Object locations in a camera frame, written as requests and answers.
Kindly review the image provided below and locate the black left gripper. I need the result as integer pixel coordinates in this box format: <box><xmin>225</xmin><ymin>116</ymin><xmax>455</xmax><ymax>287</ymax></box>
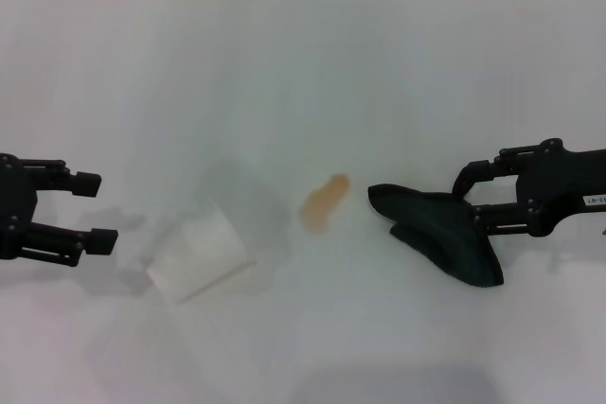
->
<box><xmin>0</xmin><ymin>152</ymin><xmax>119</xmax><ymax>268</ymax></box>

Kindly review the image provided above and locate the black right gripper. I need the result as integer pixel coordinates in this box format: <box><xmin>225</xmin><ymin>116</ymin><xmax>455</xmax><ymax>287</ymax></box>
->
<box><xmin>452</xmin><ymin>137</ymin><xmax>606</xmax><ymax>238</ymax></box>

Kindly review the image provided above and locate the dark blue rag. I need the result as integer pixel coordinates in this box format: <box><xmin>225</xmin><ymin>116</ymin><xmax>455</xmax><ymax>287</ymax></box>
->
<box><xmin>367</xmin><ymin>183</ymin><xmax>506</xmax><ymax>288</ymax></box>

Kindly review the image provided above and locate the white paper cup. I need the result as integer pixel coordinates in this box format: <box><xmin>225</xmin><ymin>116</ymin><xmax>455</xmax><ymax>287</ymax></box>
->
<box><xmin>146</xmin><ymin>200</ymin><xmax>259</xmax><ymax>307</ymax></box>

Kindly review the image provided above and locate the brown water stain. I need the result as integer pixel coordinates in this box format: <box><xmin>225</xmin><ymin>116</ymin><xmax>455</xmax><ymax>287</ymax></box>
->
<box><xmin>297</xmin><ymin>171</ymin><xmax>354</xmax><ymax>235</ymax></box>

